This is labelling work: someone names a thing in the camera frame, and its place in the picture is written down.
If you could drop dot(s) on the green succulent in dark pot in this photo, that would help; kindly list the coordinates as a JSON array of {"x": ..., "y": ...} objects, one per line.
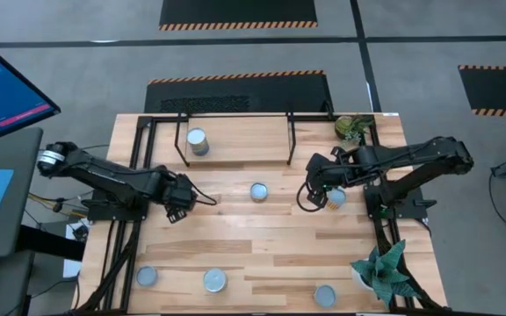
[{"x": 352, "y": 125}]

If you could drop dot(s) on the grey side desk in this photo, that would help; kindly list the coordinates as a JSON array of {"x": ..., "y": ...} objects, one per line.
[{"x": 24, "y": 197}]

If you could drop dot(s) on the black power adapter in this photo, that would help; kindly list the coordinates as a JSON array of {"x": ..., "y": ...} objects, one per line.
[{"x": 81, "y": 232}]

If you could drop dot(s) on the black desk foot bar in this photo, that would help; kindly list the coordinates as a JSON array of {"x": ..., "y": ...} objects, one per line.
[{"x": 51, "y": 243}]

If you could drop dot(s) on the hazard-striped black floor mat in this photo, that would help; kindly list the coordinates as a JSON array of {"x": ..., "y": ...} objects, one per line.
[
  {"x": 499, "y": 90},
  {"x": 279, "y": 94},
  {"x": 235, "y": 11}
]

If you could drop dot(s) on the Carrots label tin can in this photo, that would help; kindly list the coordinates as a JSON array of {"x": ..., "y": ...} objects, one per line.
[{"x": 214, "y": 279}]

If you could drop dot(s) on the orange-striped tin can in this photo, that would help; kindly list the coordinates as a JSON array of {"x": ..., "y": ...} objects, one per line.
[{"x": 338, "y": 196}]

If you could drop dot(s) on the teal leafy plant white pot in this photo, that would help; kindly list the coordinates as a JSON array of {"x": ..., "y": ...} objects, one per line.
[{"x": 382, "y": 272}]

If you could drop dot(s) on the wooden shelf black frame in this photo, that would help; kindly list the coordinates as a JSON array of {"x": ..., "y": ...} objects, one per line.
[{"x": 244, "y": 140}]

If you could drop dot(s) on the silver-lid tin can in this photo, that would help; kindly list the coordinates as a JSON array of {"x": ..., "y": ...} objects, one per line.
[{"x": 325, "y": 296}]

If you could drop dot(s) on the Peaches label tin can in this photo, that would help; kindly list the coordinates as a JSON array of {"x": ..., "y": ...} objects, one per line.
[{"x": 197, "y": 137}]

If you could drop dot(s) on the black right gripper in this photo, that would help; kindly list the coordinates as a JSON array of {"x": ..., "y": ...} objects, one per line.
[{"x": 332, "y": 169}]

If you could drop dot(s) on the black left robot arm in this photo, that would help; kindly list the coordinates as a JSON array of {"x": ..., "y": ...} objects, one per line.
[{"x": 103, "y": 175}]

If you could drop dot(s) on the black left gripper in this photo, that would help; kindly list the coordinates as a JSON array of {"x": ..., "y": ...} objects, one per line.
[{"x": 180, "y": 191}]

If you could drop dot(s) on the white flat object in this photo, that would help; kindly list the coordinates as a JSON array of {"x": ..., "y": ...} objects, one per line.
[{"x": 72, "y": 268}]

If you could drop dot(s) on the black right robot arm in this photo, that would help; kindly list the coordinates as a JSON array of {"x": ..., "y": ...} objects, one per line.
[{"x": 411, "y": 153}]

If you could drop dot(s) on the silver can centre table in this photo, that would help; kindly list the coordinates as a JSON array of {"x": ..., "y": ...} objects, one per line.
[{"x": 258, "y": 191}]

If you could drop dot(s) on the silver can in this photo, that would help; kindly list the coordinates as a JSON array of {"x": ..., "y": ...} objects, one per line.
[{"x": 146, "y": 276}]

